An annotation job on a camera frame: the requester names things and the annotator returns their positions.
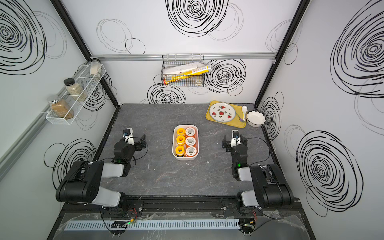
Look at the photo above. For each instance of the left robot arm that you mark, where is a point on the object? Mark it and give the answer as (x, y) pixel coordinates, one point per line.
(82, 184)

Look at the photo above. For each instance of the orange sealing tape roll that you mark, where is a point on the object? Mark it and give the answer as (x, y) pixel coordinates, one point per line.
(190, 142)
(190, 132)
(191, 151)

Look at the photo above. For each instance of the yellow white box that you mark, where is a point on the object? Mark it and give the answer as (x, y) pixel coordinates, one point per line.
(191, 74)

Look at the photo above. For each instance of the spice jar brown contents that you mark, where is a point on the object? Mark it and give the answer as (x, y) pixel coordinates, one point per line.
(60, 107)

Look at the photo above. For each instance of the white scalloped bowl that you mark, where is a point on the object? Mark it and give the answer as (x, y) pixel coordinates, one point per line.
(255, 119)

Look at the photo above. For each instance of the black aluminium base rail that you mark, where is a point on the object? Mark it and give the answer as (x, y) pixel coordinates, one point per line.
(142, 206)

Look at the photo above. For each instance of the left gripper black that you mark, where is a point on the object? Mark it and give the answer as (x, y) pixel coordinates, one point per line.
(138, 147)

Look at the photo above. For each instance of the white wire spice rack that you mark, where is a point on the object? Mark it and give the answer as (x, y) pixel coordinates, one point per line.
(86, 111)

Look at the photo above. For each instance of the spice jar black lid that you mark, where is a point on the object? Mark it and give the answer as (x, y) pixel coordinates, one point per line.
(75, 90)

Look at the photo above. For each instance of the white spoon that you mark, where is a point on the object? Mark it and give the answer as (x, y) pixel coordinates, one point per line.
(244, 113)

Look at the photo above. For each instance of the black wire wall basket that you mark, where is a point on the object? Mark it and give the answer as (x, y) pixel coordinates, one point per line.
(175, 66)

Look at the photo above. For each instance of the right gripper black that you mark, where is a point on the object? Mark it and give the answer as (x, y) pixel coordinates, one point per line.
(227, 144)

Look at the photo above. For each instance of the watermelon pattern plate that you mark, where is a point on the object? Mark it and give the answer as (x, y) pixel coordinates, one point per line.
(222, 112)

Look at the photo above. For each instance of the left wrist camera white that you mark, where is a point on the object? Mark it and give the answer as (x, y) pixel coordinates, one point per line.
(128, 135)

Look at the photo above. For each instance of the white slotted cable duct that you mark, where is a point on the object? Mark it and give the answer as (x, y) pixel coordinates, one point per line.
(100, 225)

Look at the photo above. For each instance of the yellow sealing tape roll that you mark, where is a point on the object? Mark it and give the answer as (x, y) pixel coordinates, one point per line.
(180, 151)
(181, 140)
(181, 132)

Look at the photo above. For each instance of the white plastic storage box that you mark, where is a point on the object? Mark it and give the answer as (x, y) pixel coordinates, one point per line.
(185, 145)

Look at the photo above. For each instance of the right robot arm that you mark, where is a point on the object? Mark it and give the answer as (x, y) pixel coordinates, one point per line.
(270, 187)

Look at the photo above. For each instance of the spice jar pale contents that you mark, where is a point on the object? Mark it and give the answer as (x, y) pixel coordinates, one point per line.
(95, 68)

